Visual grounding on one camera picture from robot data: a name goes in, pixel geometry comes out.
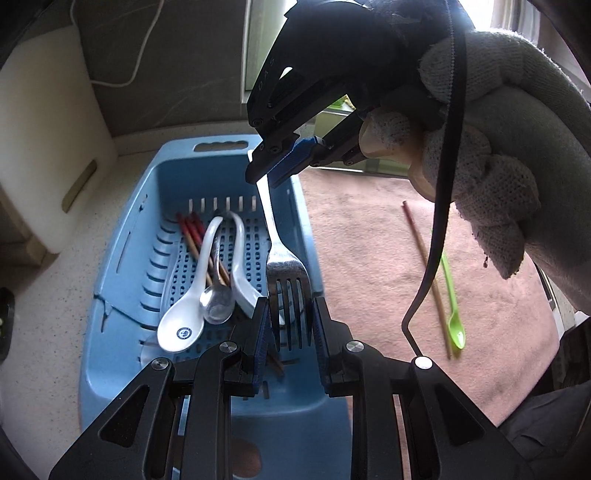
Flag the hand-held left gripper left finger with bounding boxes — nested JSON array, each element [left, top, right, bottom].
[[48, 298, 271, 480]]

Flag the plain metal spoon handle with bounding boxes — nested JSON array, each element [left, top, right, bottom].
[[249, 150, 311, 349]]

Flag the white ceramic spoon with logo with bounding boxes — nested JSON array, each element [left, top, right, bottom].
[[157, 216, 225, 354]]

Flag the green plastic spoon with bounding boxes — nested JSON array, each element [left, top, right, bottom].
[[431, 231, 467, 350]]

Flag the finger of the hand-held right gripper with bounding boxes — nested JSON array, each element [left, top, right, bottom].
[[270, 111, 370, 188], [245, 131, 301, 183]]

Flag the blue plastic basket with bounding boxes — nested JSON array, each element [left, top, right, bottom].
[[78, 134, 354, 480]]

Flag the white cutting board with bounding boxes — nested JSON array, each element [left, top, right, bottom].
[[0, 25, 117, 254]]

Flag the white cable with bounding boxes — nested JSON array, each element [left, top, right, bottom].
[[69, 0, 165, 88]]

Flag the person's right hand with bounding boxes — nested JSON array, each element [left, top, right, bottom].
[[362, 28, 591, 315]]

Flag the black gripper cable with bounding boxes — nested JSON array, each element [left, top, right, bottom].
[[403, 0, 467, 358]]

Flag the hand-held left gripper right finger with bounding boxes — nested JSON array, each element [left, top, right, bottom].
[[313, 298, 536, 480]]

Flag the metal spoon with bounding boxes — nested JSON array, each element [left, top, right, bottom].
[[199, 240, 237, 325]]

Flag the plain white ceramic spoon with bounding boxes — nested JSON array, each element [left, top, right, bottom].
[[225, 211, 265, 320]]

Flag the pink towel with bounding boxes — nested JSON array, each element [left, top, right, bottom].
[[295, 166, 575, 428]]

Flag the person's dark trousers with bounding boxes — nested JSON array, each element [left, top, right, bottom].
[[496, 381, 591, 467]]

